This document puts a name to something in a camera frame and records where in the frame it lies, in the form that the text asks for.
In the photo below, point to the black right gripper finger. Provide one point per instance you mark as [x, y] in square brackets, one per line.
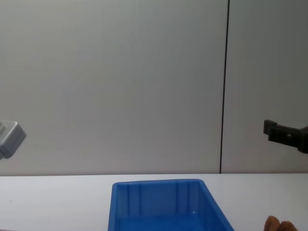
[284, 136]

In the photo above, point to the blue plastic bin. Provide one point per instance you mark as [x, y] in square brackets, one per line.
[154, 209]

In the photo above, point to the brown lumpy object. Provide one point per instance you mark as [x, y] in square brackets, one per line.
[276, 225]

